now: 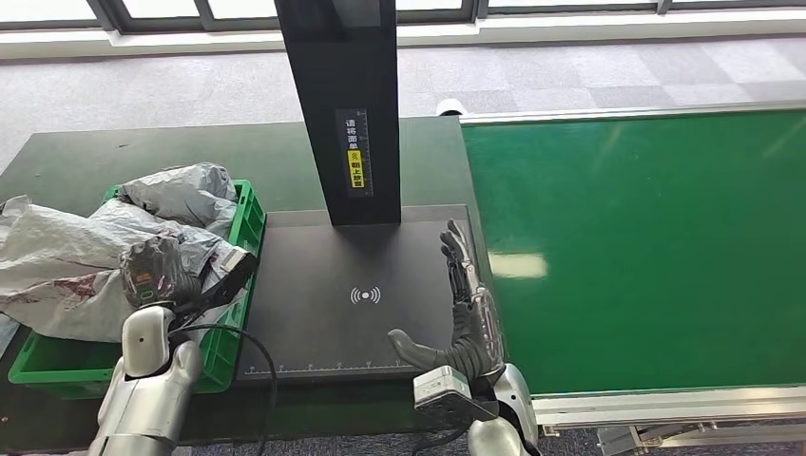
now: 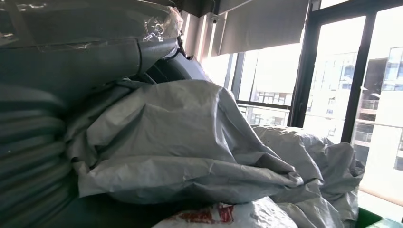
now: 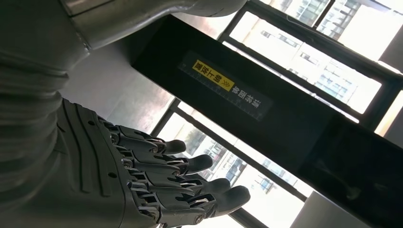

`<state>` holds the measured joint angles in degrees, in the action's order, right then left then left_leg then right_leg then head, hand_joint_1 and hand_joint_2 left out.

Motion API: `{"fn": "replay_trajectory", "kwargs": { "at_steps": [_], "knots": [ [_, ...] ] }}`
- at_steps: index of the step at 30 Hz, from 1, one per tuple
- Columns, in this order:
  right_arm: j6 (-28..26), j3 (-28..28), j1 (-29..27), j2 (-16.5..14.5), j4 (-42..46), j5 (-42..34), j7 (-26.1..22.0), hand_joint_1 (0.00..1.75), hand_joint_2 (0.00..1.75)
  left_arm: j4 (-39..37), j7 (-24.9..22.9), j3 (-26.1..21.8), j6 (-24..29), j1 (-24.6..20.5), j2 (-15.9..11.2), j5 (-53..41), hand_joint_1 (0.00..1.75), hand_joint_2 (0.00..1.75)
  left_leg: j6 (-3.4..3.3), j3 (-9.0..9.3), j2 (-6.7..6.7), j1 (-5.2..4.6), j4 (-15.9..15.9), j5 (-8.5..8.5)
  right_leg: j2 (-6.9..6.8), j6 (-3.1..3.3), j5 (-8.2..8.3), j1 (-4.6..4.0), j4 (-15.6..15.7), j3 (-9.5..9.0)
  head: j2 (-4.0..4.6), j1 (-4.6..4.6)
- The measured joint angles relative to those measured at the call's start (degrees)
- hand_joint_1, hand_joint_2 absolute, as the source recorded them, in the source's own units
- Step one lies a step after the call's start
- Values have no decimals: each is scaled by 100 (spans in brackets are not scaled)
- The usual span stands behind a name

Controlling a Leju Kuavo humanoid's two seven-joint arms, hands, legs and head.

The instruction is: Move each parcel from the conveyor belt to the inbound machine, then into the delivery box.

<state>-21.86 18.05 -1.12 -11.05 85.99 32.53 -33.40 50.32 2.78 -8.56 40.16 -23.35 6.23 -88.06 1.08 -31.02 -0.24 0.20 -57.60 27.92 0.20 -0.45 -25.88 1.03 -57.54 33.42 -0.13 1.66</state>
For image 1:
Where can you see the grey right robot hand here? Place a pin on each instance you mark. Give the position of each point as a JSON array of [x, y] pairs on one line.
[[478, 340]]

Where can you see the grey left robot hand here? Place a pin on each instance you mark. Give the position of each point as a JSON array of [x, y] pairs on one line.
[[157, 274]]

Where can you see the plain grey parcel bag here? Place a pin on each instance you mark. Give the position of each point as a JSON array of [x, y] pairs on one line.
[[189, 189]]

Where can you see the knotted grey red-print parcel bag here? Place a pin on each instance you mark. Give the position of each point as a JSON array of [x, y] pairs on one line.
[[57, 252]]

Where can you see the black inbound scanner machine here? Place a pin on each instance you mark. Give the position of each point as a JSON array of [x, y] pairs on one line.
[[365, 315]]

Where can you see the white parcel bag with text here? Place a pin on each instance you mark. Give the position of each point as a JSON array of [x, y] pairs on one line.
[[6, 333]]

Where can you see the green conveyor belt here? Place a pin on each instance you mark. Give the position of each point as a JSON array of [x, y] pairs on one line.
[[661, 239]]

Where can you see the green plastic crate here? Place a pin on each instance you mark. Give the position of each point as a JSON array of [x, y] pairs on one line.
[[249, 214]]

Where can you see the black and yellow ruler sticker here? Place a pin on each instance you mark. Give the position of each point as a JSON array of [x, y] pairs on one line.
[[355, 157]]

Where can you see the small white round object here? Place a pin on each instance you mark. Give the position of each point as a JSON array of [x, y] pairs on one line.
[[450, 107]]

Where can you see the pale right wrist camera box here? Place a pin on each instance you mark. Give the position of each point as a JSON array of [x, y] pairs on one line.
[[441, 387]]

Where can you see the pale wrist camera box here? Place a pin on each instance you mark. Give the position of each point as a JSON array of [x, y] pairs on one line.
[[441, 387], [236, 261]]

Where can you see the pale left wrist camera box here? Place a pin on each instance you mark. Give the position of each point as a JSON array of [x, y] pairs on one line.
[[236, 261]]

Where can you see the dark window frame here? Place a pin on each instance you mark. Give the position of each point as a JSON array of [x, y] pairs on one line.
[[157, 23]]

